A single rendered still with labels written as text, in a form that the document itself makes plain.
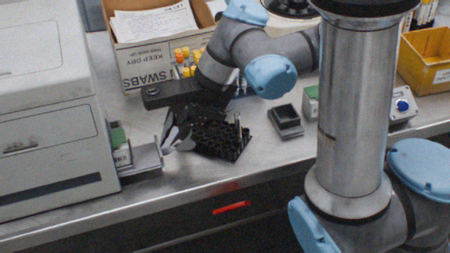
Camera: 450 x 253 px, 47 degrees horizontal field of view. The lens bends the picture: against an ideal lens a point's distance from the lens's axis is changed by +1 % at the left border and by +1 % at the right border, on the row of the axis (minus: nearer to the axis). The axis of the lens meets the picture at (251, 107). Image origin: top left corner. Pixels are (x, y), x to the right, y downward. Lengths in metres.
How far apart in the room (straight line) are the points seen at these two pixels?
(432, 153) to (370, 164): 0.18
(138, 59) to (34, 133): 0.38
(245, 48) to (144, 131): 0.41
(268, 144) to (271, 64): 0.35
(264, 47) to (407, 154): 0.28
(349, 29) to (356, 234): 0.29
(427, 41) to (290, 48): 0.60
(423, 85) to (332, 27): 0.75
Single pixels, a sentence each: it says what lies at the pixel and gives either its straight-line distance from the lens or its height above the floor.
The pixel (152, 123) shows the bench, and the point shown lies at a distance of 1.19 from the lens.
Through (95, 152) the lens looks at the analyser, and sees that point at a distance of 0.97.
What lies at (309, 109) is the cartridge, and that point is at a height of 0.91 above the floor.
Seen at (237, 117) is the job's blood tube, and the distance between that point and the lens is 1.04.
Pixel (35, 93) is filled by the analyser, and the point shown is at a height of 1.16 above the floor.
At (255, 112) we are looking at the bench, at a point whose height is 0.87.
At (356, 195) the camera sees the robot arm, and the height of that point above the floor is 1.17.
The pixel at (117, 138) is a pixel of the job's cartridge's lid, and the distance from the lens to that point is 1.01.
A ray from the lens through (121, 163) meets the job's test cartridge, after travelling 1.03.
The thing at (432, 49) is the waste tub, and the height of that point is 0.91.
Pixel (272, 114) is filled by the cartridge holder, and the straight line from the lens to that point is 1.16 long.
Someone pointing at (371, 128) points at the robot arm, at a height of 1.27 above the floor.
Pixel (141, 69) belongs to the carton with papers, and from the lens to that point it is 1.24.
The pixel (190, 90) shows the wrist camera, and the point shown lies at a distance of 0.95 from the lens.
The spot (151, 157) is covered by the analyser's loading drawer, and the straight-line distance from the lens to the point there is 1.06.
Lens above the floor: 1.68
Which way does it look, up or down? 42 degrees down
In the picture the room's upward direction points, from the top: straight up
